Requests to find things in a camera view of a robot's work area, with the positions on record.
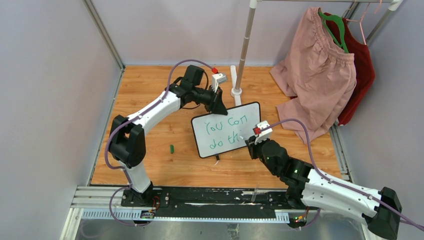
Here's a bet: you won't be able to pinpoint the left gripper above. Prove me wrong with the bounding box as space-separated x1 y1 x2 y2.
192 85 228 116

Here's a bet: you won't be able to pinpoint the white whiteboard black frame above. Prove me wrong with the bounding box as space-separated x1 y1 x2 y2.
191 101 261 159

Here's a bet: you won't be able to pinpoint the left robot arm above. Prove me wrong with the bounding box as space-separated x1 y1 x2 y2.
104 65 228 207

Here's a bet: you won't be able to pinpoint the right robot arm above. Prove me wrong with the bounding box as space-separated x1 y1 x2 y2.
245 136 402 240

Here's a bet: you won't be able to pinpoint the white rack foot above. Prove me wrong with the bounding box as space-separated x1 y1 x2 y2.
230 65 244 107

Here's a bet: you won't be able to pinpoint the clear plastic tube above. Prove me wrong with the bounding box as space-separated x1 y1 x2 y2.
250 183 260 203

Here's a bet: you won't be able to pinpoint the pink shorts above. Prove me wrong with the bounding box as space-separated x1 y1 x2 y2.
270 7 357 144

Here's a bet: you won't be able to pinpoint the clothes rack pole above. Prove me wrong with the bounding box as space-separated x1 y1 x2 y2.
233 0 258 95

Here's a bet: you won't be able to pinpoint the red garment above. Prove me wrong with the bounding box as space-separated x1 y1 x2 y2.
316 11 376 127

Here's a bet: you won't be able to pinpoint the green hanger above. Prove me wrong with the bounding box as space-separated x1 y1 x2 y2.
317 11 350 55

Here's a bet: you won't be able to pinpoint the pink hanger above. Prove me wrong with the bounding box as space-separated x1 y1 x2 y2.
345 0 371 46

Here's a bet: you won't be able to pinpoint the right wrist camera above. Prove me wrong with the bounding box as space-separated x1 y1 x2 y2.
253 120 273 145

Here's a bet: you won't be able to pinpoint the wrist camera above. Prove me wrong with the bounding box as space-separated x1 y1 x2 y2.
253 120 273 145
211 73 228 93

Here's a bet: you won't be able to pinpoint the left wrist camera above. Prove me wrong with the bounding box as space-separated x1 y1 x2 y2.
211 73 228 93

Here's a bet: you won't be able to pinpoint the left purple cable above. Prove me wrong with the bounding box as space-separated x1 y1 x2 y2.
104 59 220 228

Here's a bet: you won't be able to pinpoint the purple cable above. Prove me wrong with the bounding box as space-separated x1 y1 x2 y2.
253 118 424 233
104 59 220 228

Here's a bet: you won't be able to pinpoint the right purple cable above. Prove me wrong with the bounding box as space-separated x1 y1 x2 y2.
253 118 424 233

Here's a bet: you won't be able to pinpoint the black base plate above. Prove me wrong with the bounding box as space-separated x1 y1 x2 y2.
120 186 307 219

